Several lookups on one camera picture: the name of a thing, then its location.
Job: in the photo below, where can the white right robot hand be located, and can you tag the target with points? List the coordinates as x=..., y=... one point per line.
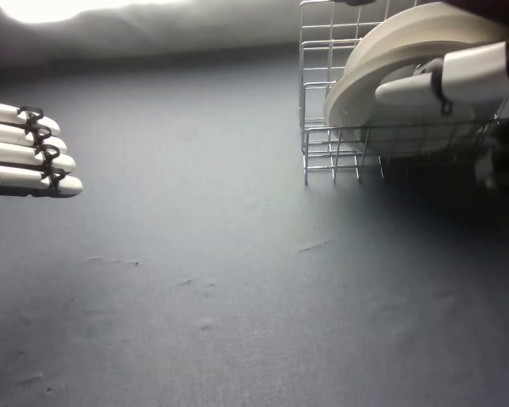
x=471, y=76

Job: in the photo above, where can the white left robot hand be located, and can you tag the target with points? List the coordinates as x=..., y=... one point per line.
x=12, y=140

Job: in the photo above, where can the white ceramic plate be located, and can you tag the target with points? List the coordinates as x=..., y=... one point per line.
x=407, y=21
x=356, y=106

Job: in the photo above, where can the white backdrop cloth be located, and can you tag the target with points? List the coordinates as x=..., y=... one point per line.
x=152, y=25

